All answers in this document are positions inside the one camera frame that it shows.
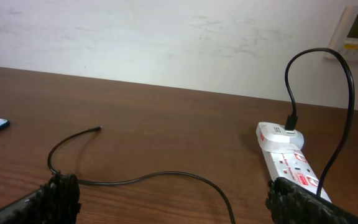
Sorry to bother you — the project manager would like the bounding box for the white charger adapter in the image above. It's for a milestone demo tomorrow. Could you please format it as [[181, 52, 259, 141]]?
[[256, 122, 305, 153]]

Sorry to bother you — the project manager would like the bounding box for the black charger cable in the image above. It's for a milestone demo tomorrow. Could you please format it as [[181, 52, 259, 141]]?
[[47, 47, 356, 224]]

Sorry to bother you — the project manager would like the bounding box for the white wall control panel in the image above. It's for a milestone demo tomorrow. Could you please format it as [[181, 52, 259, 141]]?
[[328, 6, 358, 62]]

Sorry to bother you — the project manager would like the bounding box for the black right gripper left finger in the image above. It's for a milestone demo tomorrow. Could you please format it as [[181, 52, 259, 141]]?
[[0, 174, 81, 224]]

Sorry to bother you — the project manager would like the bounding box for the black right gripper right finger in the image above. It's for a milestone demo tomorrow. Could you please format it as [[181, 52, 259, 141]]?
[[265, 177, 358, 224]]

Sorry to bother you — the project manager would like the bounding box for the white power strip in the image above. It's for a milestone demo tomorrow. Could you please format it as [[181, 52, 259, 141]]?
[[262, 150, 319, 194]]

